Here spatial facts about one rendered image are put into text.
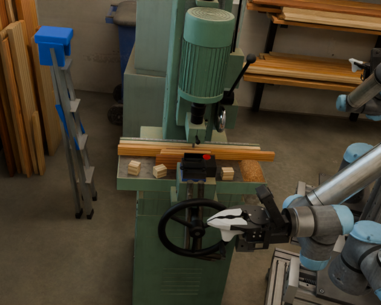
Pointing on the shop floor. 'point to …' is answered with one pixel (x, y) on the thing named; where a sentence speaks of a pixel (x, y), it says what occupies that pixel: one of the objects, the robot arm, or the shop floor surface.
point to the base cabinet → (176, 266)
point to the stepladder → (68, 110)
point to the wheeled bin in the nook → (121, 16)
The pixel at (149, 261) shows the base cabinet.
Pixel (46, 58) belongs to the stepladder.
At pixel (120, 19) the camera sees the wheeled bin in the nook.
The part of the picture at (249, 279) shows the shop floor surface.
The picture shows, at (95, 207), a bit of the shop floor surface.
